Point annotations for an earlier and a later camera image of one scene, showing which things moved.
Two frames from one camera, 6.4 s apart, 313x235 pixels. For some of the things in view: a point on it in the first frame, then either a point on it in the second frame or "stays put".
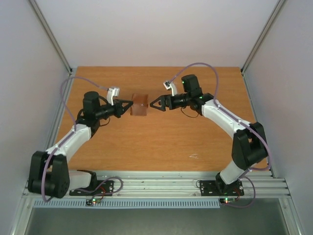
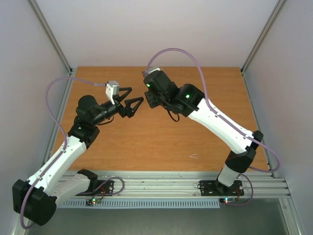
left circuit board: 89,201 stays put
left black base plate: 99,188 stays put
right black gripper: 167,103 to 150,100
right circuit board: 226,200 stays put
